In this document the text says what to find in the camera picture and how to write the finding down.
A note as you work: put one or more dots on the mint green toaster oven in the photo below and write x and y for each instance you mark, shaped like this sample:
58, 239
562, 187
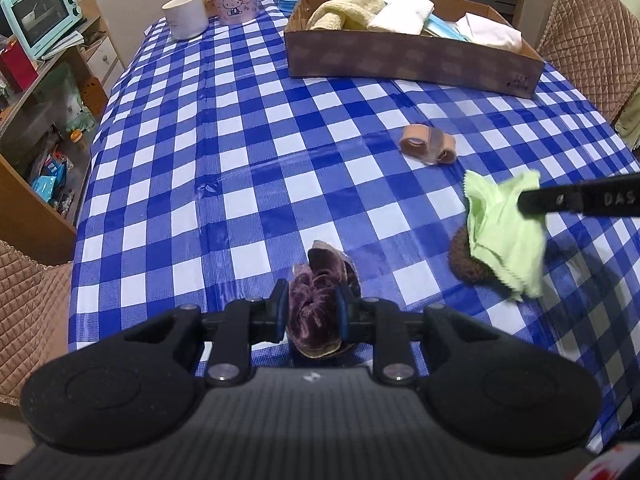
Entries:
38, 25

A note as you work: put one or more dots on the red box on shelf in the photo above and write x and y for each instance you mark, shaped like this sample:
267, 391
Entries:
17, 67

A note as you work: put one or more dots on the white mug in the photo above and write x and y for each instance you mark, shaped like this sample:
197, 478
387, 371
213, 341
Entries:
186, 19

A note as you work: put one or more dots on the purple velvet scrunchie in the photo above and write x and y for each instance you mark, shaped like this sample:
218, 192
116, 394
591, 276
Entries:
312, 325

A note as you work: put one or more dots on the right quilted brown chair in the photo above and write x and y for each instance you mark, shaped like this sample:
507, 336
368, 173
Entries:
595, 45

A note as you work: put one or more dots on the left quilted brown chair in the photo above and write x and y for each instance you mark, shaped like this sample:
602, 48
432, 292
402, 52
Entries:
35, 300

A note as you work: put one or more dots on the pale yellow towel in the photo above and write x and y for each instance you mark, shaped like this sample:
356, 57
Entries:
345, 14

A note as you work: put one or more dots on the light green cleaning cloth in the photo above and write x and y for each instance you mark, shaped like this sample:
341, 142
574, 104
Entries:
510, 244

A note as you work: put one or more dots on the blue white checkered tablecloth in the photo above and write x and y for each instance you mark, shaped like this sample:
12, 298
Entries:
213, 172

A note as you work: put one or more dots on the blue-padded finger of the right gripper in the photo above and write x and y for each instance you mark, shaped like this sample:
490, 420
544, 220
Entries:
610, 197

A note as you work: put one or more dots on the quilted brown chair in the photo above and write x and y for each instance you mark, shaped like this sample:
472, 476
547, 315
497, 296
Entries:
35, 300
595, 45

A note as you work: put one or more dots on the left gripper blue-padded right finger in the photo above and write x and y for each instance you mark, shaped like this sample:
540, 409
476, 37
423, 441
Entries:
377, 322

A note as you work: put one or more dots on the beige bandage roll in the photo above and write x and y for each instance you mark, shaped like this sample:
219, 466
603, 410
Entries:
429, 145

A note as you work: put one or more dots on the white small towel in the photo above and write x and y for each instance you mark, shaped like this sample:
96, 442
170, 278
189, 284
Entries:
406, 17

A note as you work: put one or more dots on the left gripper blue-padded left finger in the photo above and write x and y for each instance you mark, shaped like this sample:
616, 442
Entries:
234, 330

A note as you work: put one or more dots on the brown cardboard box tray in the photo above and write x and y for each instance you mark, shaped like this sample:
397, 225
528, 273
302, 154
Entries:
360, 54

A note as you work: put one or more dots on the light blue surgical mask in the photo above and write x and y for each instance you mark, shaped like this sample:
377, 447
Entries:
437, 27

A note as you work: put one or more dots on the wooden shelf cabinet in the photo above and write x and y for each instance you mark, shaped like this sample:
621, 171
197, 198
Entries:
59, 112

